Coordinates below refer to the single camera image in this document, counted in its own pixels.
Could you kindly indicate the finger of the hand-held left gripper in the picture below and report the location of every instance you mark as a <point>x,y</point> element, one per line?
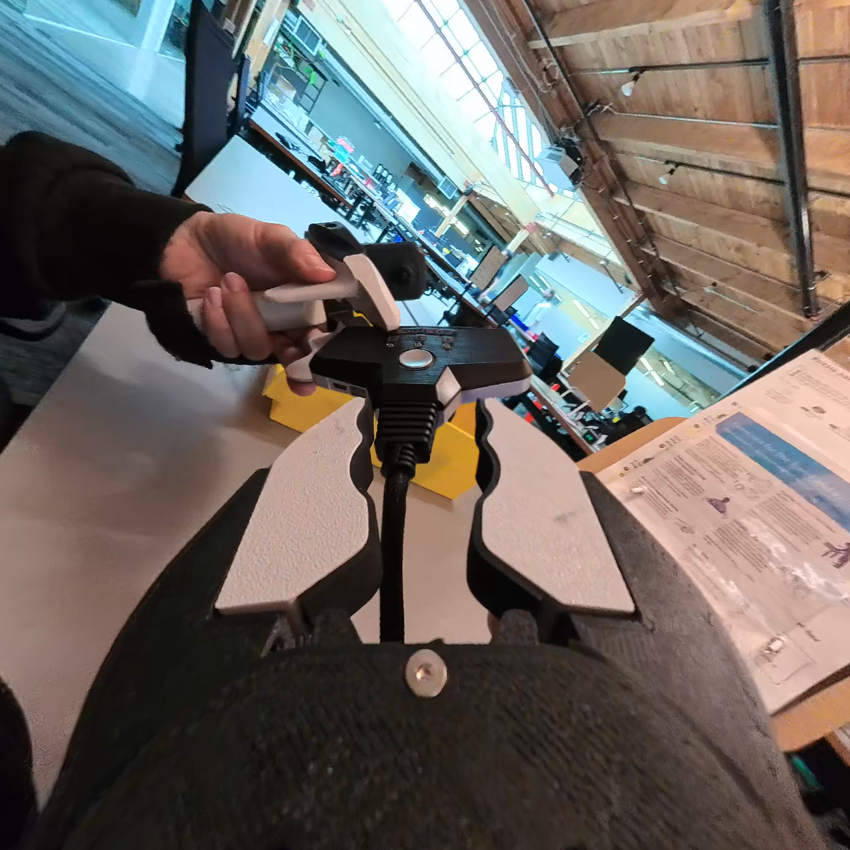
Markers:
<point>375,295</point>
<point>307,352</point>

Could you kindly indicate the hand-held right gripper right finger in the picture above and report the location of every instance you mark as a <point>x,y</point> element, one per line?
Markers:
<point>551,531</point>

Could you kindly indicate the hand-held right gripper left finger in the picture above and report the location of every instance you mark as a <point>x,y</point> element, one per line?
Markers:
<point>299,531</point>

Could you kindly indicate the yellow plastic bin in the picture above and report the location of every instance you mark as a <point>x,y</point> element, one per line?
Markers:
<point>458,465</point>

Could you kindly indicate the person's left hand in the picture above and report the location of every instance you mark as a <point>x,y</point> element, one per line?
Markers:
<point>246,252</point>

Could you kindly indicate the printed instruction sheet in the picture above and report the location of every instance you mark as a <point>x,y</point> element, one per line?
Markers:
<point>730,531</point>

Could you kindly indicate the ceiling heater unit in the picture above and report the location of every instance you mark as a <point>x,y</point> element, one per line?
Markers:
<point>561,166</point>

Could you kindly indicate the black monitor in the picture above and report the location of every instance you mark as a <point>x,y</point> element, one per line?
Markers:
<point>621,345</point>

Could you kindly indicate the black office chair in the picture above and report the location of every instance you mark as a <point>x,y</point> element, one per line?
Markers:
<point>212,99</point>

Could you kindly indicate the ceiling spotlight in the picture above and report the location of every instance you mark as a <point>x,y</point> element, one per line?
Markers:
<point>631,83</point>
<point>667,174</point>

